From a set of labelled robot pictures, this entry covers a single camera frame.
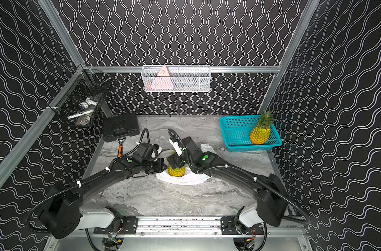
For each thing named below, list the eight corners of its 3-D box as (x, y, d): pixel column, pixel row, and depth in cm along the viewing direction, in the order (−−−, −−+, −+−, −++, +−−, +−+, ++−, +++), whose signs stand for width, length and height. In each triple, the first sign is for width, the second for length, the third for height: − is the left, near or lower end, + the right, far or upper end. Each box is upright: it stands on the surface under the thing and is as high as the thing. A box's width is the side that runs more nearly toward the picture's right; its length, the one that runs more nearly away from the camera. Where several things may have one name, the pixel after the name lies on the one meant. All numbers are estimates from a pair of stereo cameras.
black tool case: (106, 143, 107) (102, 137, 102) (107, 123, 119) (103, 117, 113) (140, 136, 111) (137, 130, 106) (137, 117, 123) (135, 111, 118)
